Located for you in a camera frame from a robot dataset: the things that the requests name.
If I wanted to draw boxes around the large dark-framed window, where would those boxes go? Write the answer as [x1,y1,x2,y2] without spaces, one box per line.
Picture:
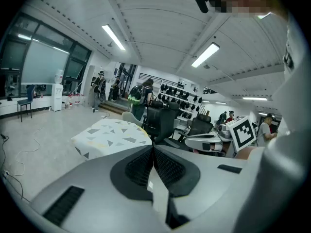
[0,12,92,99]

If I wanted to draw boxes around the row of water bottles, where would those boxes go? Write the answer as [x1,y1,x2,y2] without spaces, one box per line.
[66,93,86,109]

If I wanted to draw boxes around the black floor cable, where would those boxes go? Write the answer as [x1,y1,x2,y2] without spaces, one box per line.
[0,133,30,201]

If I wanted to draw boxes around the black head-worn camera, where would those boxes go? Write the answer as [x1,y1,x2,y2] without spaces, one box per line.
[190,0,210,14]

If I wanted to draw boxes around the white water dispenser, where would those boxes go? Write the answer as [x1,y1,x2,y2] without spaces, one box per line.
[51,68,64,112]

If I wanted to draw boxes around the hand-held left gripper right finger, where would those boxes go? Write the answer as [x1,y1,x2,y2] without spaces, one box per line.
[153,144,247,230]

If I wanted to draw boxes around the wooden step platform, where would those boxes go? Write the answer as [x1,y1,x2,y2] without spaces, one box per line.
[99,98,130,114]

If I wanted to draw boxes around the person's right forearm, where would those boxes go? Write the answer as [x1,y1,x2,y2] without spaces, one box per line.
[237,146,259,160]

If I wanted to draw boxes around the white shelf rack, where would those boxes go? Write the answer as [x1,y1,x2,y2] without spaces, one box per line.
[155,81,203,120]

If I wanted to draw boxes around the black harness strap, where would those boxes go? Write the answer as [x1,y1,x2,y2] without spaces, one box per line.
[283,40,295,70]

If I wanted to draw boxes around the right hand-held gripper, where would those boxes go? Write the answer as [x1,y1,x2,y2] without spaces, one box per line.
[185,115,256,153]

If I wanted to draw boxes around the black railing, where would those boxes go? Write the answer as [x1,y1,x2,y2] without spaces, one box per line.
[138,72,181,87]

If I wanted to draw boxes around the black and green backpack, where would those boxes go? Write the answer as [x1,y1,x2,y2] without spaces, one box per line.
[128,85,146,106]

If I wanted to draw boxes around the person's white shirt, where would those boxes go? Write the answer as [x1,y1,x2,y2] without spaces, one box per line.
[271,12,311,140]

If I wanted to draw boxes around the black office chair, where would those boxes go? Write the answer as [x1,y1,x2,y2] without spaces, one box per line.
[145,100,164,138]
[155,102,180,147]
[178,114,215,143]

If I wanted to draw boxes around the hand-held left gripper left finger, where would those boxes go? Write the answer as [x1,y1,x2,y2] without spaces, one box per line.
[29,144,171,233]

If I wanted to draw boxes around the white floor cable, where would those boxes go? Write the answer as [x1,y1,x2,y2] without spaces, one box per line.
[16,127,46,176]

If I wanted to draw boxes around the group of black bags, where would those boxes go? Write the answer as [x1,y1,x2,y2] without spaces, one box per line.
[157,83,203,119]

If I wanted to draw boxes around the white low cabinet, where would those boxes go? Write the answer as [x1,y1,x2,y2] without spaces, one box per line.
[0,83,64,118]

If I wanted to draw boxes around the white shell chair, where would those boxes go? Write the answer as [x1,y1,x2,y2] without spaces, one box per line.
[121,111,143,128]

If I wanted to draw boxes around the blue chair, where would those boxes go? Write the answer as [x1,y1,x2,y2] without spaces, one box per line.
[17,84,36,123]

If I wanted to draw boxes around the white patterned cloth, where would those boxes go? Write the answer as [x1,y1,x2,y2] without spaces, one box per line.
[71,118,170,219]

